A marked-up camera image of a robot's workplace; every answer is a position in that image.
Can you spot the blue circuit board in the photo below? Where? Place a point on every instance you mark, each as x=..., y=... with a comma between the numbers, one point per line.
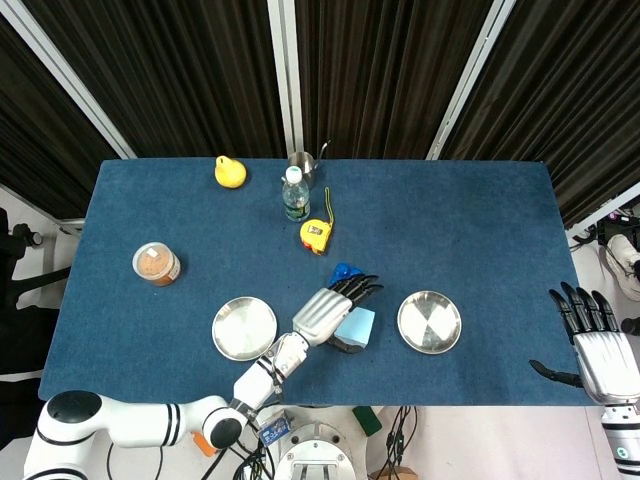
x=275, y=430

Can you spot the clear plastic water bottle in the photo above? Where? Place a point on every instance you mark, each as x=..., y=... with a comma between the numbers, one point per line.
x=296, y=200

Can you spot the clear jar of rubber bands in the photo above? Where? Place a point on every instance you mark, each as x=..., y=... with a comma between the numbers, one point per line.
x=155, y=265

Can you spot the steel gooseneck pitcher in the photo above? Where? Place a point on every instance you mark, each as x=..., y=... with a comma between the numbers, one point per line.
x=302, y=161

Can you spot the yellow tape measure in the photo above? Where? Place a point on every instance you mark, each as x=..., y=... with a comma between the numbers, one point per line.
x=315, y=232

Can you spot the black pleated curtain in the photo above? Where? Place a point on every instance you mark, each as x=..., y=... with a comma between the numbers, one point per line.
x=200, y=75

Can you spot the blue felt table cloth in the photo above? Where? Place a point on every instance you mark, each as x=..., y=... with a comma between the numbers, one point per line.
x=450, y=225

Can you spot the white sneaker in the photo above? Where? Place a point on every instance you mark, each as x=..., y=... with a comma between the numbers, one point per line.
x=622, y=260

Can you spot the green block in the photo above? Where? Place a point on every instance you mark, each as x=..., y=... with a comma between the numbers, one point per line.
x=367, y=421

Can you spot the blue studded building brick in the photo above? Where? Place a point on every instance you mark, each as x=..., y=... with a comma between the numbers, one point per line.
x=344, y=271

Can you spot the white frame post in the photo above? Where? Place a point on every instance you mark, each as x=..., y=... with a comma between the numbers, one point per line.
x=70, y=80
x=286, y=75
x=470, y=85

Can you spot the light blue sponge block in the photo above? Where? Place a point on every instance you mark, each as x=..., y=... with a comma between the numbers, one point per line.
x=357, y=327

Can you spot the orange box device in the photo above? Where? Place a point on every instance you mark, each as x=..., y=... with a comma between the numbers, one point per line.
x=204, y=445

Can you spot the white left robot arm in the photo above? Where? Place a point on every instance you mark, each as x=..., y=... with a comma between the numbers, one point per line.
x=140, y=422

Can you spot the round steel plate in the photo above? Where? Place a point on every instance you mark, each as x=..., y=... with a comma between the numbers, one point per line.
x=429, y=322
x=244, y=328

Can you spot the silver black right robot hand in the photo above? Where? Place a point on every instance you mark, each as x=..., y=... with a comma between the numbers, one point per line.
x=607, y=360

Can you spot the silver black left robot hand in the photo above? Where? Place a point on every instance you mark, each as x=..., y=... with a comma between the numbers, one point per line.
x=320, y=312

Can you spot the yellow pear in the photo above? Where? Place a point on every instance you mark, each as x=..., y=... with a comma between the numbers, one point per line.
x=230, y=175

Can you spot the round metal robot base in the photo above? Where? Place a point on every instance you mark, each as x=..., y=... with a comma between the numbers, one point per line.
x=317, y=455

